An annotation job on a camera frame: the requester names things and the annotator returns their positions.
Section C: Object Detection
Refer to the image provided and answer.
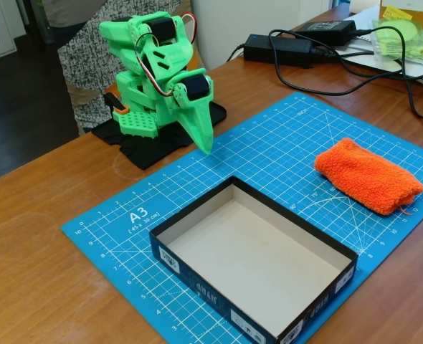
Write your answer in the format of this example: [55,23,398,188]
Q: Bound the orange fuzzy sock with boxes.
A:
[313,137,423,216]

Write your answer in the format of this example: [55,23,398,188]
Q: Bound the dark cardboard box tray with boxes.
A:
[148,175,359,344]

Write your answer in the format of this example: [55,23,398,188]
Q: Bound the blue A3 cutting mat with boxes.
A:
[60,91,423,344]

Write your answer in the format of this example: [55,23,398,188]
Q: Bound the orange and black table clamp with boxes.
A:
[103,92,130,116]

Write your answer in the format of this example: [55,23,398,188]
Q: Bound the person in speckled garment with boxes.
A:
[41,0,196,136]

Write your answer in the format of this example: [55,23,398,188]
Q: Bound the black power adapter blue LED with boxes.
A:
[242,34,315,69]

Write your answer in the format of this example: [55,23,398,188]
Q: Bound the black power adapter white label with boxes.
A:
[295,19,358,47]

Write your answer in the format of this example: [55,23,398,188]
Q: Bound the white framed glass door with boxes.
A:
[0,0,19,66]

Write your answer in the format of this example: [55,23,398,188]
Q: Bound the white paper sheets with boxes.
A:
[335,10,423,87]

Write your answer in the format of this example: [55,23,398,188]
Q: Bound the plastic bag of green parts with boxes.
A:
[371,17,423,67]

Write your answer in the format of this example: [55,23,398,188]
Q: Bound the red white black servo wire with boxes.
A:
[135,12,199,98]

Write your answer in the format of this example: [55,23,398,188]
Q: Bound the black plastic base plate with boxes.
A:
[91,100,228,171]

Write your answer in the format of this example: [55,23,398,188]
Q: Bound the white thin cable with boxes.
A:
[227,42,247,62]

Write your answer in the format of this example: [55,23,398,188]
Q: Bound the black power cable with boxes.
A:
[267,28,409,96]
[354,25,423,120]
[310,46,423,82]

